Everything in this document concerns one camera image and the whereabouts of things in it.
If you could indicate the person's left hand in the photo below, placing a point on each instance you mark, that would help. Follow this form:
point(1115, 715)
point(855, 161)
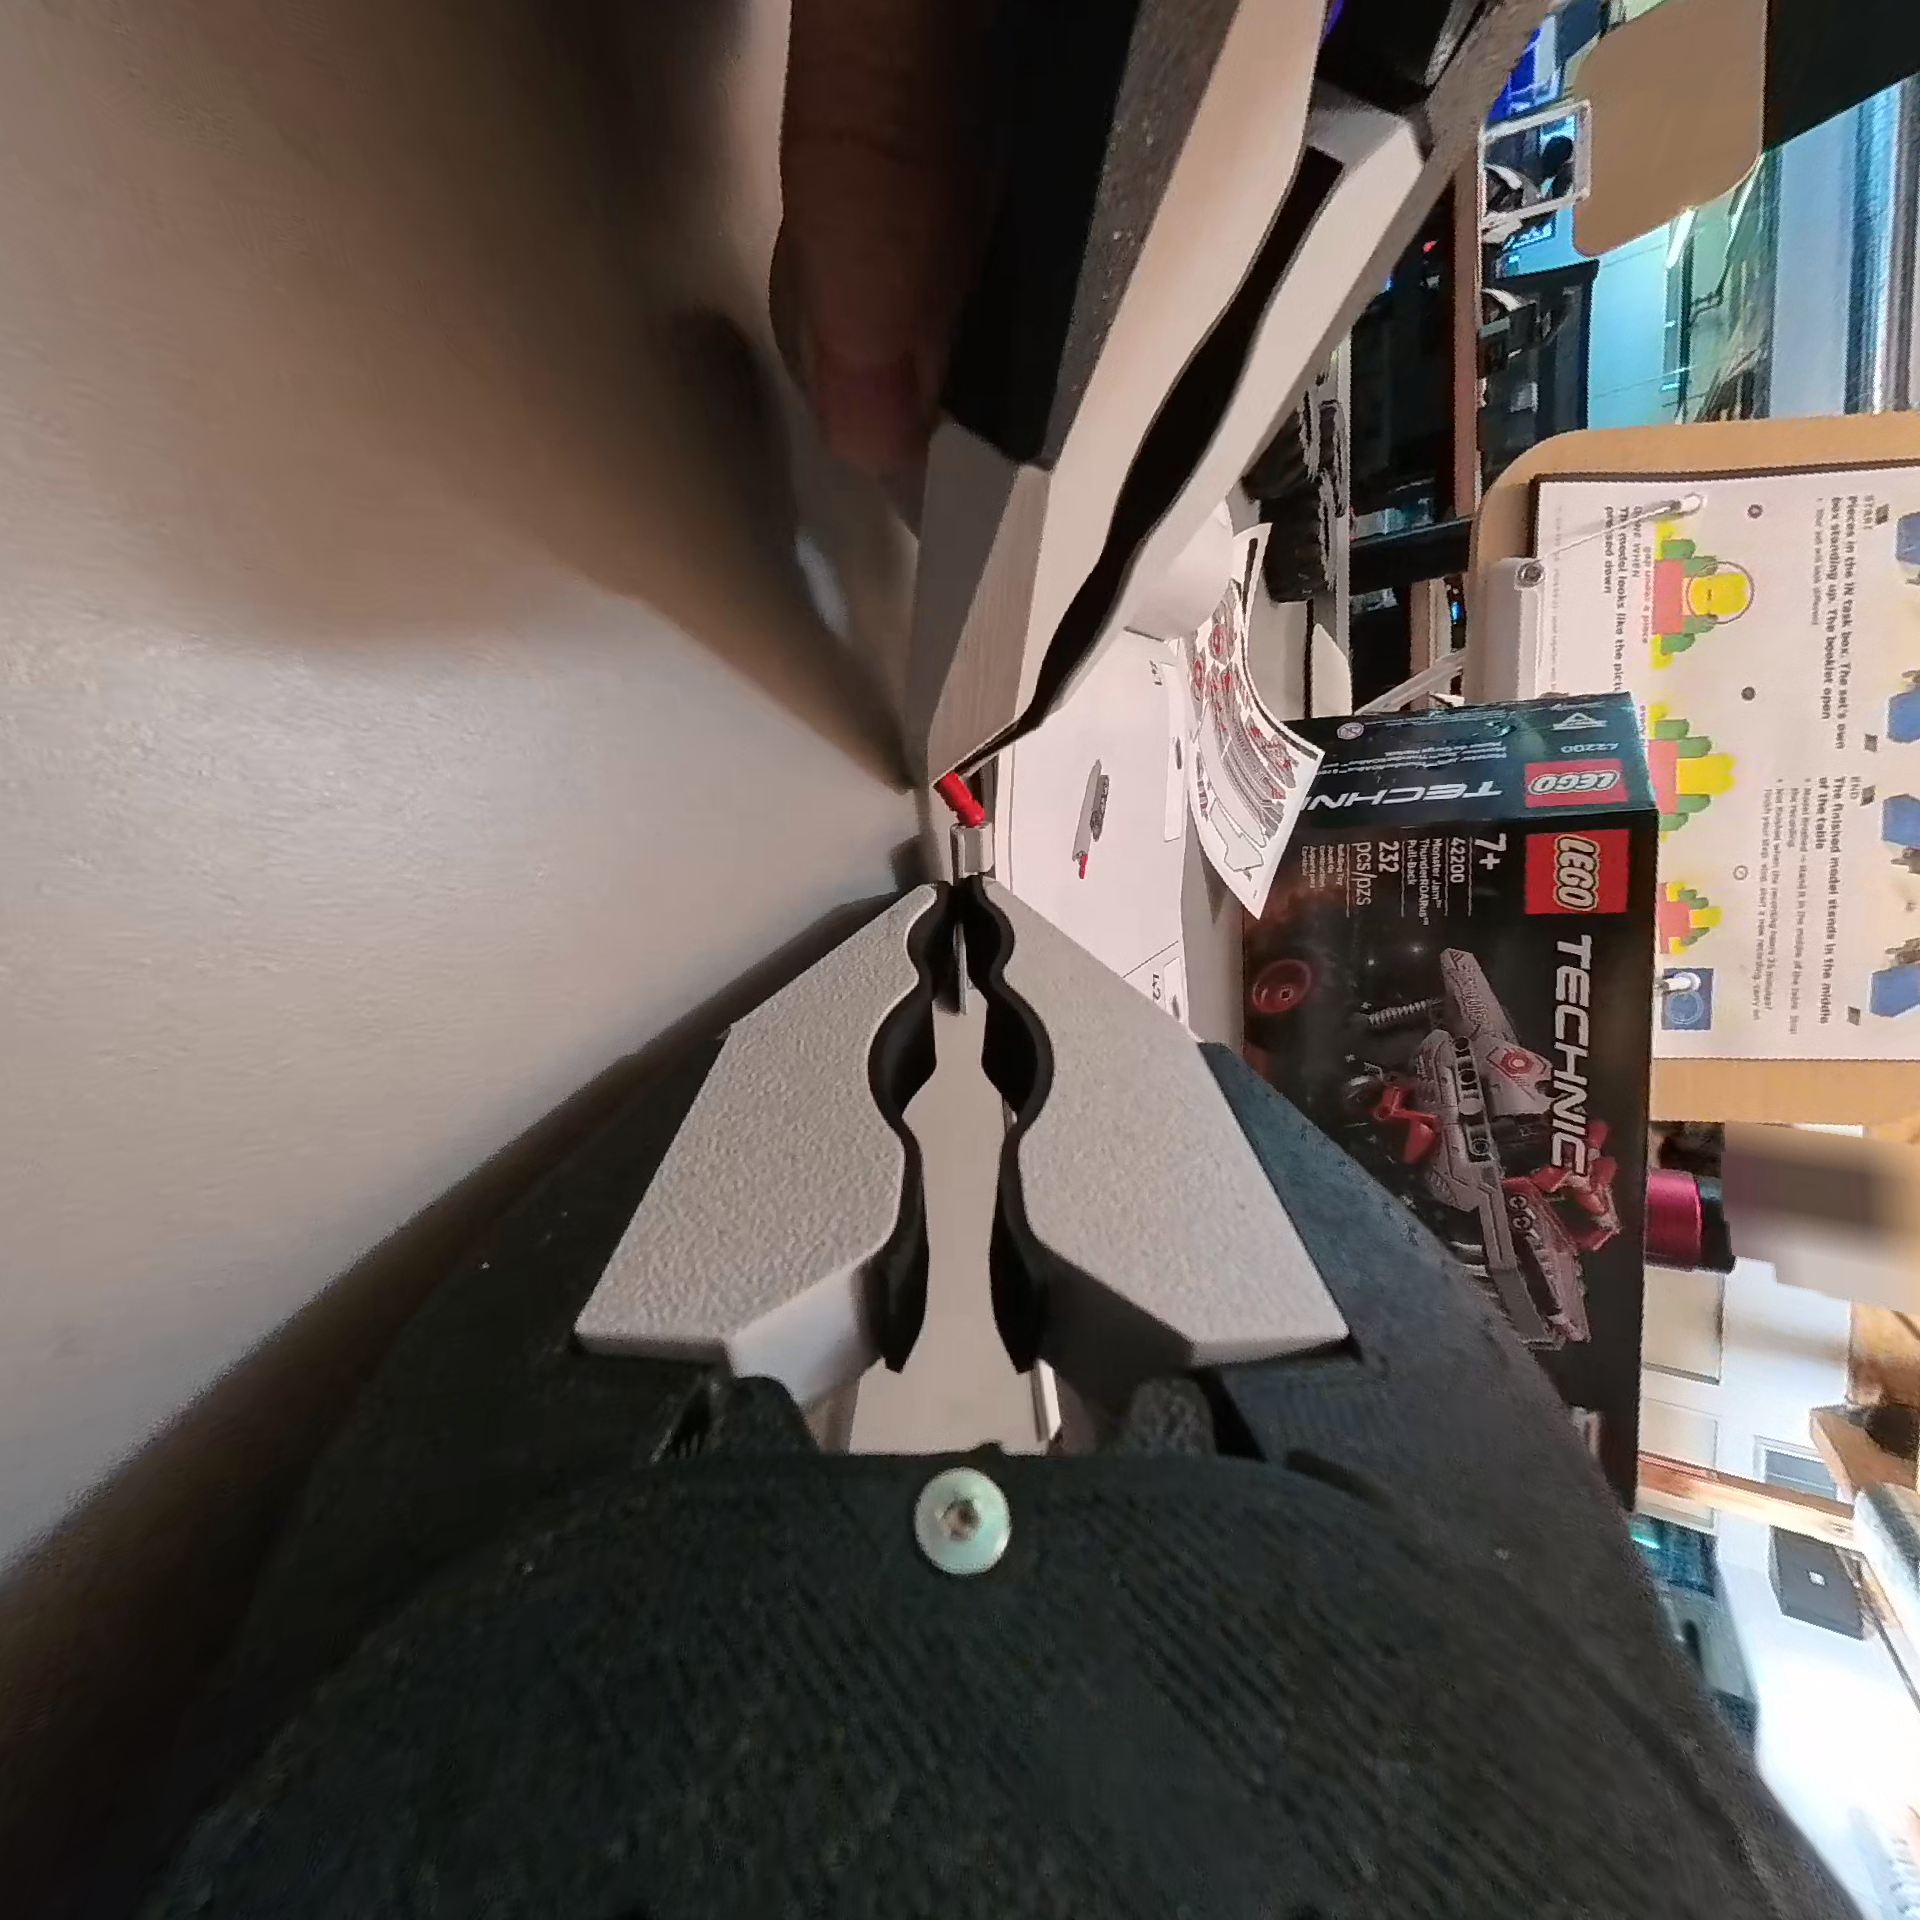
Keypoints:
point(869, 224)

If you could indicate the black toy set box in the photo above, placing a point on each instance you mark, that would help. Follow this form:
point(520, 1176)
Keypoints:
point(1424, 1201)

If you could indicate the long grey toy piece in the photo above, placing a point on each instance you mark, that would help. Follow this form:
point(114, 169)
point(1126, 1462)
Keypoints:
point(970, 853)

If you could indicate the black and wood board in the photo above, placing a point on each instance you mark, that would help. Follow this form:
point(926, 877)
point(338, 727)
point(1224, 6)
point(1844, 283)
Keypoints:
point(1664, 149)

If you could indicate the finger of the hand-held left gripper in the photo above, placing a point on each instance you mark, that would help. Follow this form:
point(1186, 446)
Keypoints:
point(1372, 128)
point(1006, 599)

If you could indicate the printed instruction sheet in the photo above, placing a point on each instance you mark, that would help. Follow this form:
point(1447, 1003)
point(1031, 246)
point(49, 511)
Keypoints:
point(1769, 750)

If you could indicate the wooden backing board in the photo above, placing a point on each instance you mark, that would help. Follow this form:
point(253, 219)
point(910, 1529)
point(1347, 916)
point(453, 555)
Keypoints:
point(1769, 1092)

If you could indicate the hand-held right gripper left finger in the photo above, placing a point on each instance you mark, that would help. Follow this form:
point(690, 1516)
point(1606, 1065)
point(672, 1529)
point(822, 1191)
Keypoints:
point(749, 1201)

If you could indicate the red toy pin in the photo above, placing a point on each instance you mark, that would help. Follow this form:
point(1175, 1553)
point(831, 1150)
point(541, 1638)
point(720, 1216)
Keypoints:
point(960, 799)

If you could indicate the white document stand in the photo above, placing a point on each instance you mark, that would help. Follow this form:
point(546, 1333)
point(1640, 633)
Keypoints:
point(1508, 631)

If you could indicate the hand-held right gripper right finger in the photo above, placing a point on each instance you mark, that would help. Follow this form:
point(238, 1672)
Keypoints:
point(1171, 1201)

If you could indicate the grey desk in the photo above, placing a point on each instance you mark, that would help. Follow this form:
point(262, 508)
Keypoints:
point(374, 975)

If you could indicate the toy sticker sheet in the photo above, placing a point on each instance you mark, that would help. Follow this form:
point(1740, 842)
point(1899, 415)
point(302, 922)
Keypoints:
point(1243, 750)

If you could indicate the white instruction booklet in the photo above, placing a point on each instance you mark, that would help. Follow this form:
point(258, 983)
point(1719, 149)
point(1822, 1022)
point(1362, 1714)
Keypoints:
point(1125, 886)

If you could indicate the maroon bottle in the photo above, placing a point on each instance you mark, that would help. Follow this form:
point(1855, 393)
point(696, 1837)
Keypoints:
point(1678, 1220)

